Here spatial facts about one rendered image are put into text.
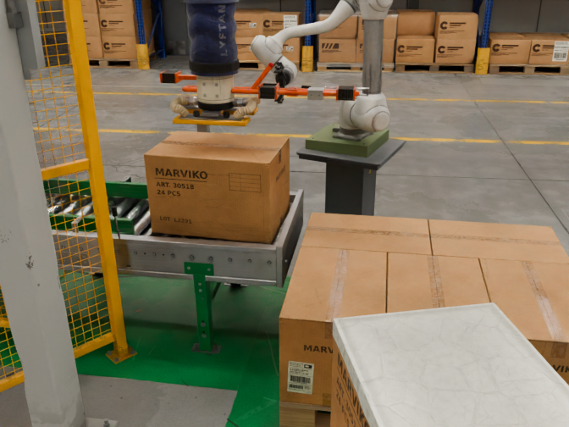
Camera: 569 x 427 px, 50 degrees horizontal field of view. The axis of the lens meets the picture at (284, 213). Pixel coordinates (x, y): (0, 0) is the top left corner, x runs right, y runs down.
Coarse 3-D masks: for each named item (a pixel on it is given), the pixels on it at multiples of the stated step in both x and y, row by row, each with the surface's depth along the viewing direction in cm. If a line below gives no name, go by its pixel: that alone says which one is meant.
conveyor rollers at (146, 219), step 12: (48, 204) 332; (72, 204) 326; (84, 204) 336; (108, 204) 327; (120, 204) 326; (132, 204) 334; (144, 204) 328; (120, 216) 319; (132, 216) 313; (144, 216) 311; (144, 228) 306; (216, 240) 286; (276, 240) 285
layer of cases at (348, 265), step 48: (336, 240) 286; (384, 240) 285; (432, 240) 285; (480, 240) 285; (528, 240) 284; (288, 288) 246; (336, 288) 245; (384, 288) 245; (432, 288) 245; (480, 288) 244; (528, 288) 244; (288, 336) 229; (528, 336) 214; (288, 384) 238
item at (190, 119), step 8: (224, 112) 272; (176, 120) 272; (184, 120) 272; (192, 120) 271; (200, 120) 271; (208, 120) 270; (216, 120) 270; (224, 120) 270; (232, 120) 270; (240, 120) 269; (248, 120) 273
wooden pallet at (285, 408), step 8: (280, 408) 244; (288, 408) 243; (296, 408) 242; (304, 408) 242; (312, 408) 241; (320, 408) 240; (328, 408) 240; (280, 416) 245; (288, 416) 245; (296, 416) 244; (304, 416) 243; (312, 416) 242; (320, 416) 252; (328, 416) 252; (280, 424) 247; (288, 424) 246; (296, 424) 246; (304, 424) 245; (312, 424) 244; (320, 424) 247; (328, 424) 247
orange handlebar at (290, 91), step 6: (180, 78) 305; (186, 78) 304; (192, 78) 304; (186, 90) 278; (192, 90) 277; (234, 90) 274; (240, 90) 274; (246, 90) 274; (252, 90) 273; (282, 90) 272; (288, 90) 271; (294, 90) 270; (300, 90) 274; (306, 90) 274; (324, 90) 273; (330, 90) 272; (288, 96) 272; (294, 96) 271; (330, 96) 270
